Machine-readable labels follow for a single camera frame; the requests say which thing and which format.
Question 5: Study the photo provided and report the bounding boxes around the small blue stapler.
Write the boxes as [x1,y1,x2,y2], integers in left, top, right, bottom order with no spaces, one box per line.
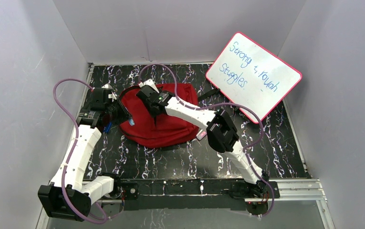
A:
[128,118,135,126]

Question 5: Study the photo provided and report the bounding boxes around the red backpack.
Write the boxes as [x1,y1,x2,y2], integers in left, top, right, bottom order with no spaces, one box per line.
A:
[119,86,215,148]

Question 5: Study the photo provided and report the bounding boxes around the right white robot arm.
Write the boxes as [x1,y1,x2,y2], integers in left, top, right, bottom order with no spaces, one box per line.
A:
[136,84,268,198]

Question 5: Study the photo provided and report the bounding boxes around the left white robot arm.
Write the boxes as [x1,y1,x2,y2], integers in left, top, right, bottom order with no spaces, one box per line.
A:
[38,84,131,221]

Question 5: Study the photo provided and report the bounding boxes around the pink highlighter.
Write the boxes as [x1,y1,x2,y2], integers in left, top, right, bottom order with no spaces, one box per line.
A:
[196,131,207,141]

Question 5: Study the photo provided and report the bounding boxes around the pink-framed whiteboard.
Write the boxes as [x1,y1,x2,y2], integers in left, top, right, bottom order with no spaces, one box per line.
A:
[205,32,302,123]

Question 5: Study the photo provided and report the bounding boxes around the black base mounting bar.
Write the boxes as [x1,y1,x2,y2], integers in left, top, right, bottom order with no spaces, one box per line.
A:
[116,178,254,210]

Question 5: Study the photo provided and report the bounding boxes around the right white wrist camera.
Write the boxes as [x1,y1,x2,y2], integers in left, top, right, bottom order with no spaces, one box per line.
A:
[138,79,159,93]

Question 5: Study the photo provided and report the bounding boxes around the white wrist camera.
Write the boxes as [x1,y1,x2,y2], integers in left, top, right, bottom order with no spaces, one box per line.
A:
[92,84,117,103]
[138,79,159,93]

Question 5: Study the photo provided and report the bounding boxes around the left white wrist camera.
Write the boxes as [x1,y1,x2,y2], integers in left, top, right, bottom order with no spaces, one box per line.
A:
[92,84,117,103]

